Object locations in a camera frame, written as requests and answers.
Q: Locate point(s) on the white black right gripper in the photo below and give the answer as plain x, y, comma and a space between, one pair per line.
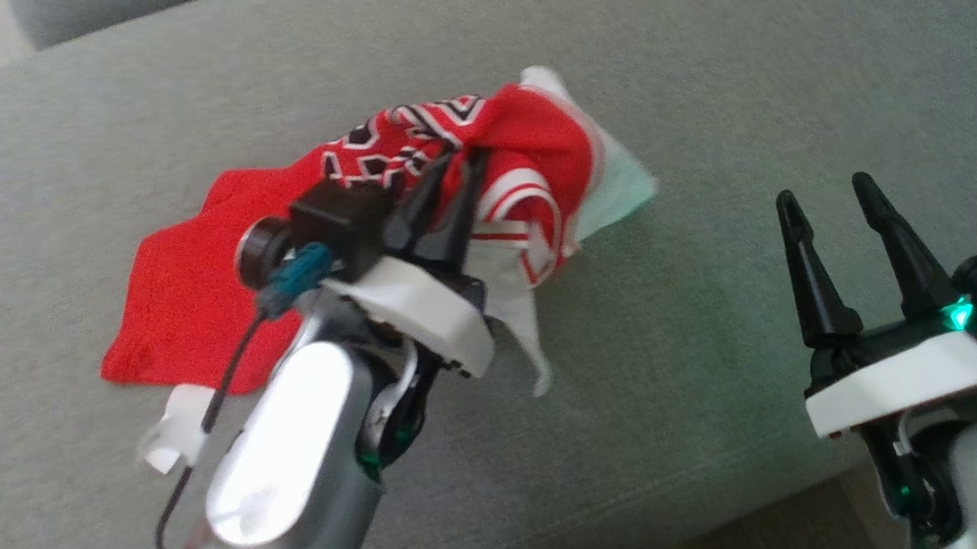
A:
902, 378

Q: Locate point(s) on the blue left camera connector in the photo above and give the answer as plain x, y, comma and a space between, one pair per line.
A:
296, 279

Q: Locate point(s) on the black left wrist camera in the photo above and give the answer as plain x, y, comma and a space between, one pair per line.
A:
340, 221

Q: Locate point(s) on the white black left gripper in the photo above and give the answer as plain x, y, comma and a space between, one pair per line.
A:
429, 311

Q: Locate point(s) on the red white basketball jersey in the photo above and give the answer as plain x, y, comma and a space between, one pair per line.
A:
185, 286

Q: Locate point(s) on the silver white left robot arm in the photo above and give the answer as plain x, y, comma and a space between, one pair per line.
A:
291, 455

